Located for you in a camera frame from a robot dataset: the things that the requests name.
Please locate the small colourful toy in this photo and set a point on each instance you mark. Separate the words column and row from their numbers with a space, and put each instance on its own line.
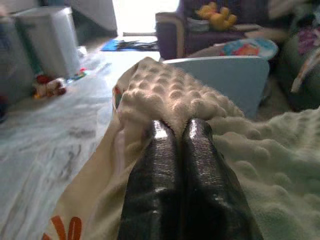
column 76, row 76

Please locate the grey green leather sofa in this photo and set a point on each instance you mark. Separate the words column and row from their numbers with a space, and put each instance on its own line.
column 287, row 80

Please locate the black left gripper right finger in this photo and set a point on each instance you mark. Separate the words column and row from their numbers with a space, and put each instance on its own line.
column 210, row 180

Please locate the light blue children's stool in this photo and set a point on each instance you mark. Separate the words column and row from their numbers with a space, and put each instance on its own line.
column 225, row 75

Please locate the yellow plush duck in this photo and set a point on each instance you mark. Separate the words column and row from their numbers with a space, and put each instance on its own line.
column 217, row 16

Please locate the red beige plush toy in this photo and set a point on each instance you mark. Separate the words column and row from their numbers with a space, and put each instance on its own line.
column 50, row 86

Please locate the purple armchair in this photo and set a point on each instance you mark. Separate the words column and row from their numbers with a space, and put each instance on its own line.
column 175, row 35

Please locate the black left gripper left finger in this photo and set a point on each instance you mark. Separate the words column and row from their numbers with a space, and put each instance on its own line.
column 152, row 180

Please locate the blue floor mat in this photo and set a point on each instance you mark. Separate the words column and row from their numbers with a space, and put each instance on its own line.
column 130, row 45

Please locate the white storage bin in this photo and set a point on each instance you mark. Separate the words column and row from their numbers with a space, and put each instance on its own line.
column 50, row 40

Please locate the colourful round cushion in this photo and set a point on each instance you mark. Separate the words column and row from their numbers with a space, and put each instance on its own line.
column 250, row 47

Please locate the cream bumpy pillow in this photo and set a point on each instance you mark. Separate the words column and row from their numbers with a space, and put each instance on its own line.
column 170, row 90

